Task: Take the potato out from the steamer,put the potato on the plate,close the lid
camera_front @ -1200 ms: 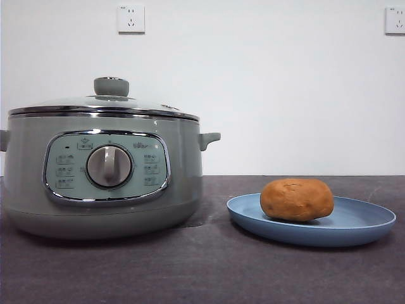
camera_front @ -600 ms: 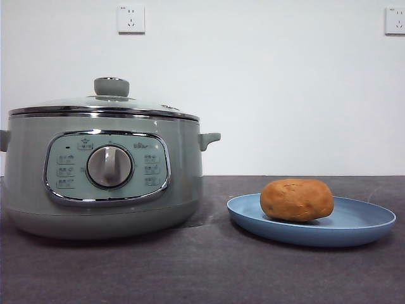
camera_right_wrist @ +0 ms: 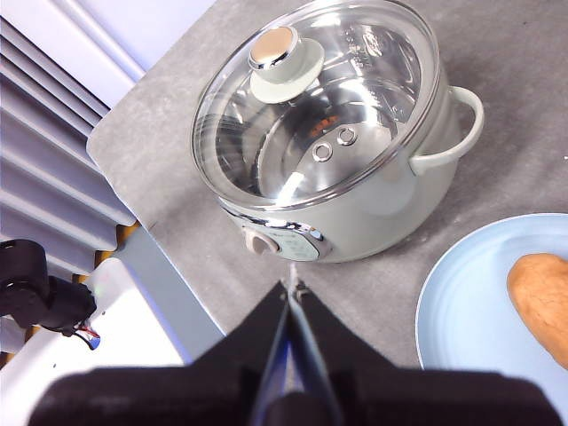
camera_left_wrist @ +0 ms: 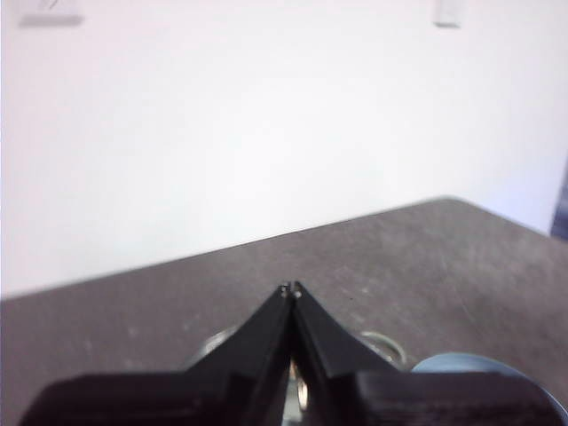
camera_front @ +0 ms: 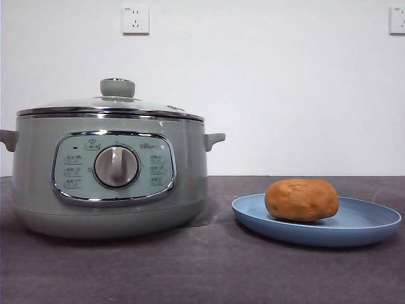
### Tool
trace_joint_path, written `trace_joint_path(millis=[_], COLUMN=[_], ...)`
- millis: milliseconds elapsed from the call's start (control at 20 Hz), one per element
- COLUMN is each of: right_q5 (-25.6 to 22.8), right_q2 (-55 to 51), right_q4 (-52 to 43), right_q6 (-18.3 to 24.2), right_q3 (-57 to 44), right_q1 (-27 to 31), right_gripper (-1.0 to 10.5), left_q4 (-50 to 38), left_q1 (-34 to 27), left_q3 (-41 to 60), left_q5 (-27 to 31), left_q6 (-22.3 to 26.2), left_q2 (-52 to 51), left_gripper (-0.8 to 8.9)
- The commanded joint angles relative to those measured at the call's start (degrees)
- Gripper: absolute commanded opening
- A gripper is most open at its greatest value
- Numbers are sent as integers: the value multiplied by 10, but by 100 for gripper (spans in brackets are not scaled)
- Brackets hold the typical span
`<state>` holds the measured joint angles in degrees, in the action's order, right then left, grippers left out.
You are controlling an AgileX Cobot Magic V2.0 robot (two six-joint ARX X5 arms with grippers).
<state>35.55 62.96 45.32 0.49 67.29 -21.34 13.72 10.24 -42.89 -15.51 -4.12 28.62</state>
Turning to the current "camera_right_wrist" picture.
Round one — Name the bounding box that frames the brown potato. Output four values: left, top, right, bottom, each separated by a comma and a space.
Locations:
507, 252, 568, 370

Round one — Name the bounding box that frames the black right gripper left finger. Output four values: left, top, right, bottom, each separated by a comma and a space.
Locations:
28, 279, 290, 426

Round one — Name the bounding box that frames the glass lid with green knob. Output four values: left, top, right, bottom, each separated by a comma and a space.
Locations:
190, 0, 441, 211

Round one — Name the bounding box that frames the pale green electric steamer pot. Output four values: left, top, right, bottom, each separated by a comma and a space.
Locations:
190, 0, 485, 264

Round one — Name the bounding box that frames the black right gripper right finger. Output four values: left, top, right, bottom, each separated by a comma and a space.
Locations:
288, 283, 563, 426

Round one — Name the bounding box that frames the blue round plate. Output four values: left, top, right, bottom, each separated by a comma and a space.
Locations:
414, 212, 568, 372

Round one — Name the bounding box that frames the grey corrugated panel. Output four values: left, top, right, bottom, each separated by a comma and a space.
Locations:
0, 16, 137, 276

